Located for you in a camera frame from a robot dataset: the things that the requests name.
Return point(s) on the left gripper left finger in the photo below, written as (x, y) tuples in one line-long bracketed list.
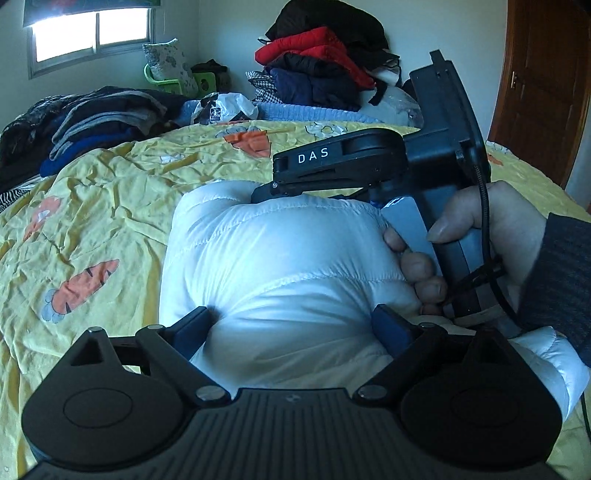
[(168, 351)]

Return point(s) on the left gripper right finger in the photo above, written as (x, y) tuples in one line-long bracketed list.
[(411, 347)]

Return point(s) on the white puffer jacket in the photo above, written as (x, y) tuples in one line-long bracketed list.
[(291, 283)]

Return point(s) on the dark sleeve forearm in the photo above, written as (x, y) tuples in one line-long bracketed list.
[(557, 292)]

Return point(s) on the dark navy clothes stack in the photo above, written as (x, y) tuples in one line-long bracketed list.
[(296, 79)]

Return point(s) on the dark folded clothes pile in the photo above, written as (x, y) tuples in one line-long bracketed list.
[(57, 129)]

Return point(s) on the right hand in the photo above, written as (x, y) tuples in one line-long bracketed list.
[(511, 232)]

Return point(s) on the brown wooden door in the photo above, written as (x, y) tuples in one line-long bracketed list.
[(544, 92)]

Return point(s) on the yellow carrot print bedsheet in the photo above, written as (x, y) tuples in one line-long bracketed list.
[(86, 248)]

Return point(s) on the black garment on top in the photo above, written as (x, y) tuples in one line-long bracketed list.
[(360, 32)]

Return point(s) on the red garment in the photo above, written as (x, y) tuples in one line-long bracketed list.
[(319, 43)]

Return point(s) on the light blue knitted blanket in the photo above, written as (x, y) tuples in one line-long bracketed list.
[(289, 112)]

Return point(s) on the silver plastic bag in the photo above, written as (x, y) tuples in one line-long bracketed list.
[(221, 108)]

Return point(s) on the window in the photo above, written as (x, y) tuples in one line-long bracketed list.
[(63, 33)]

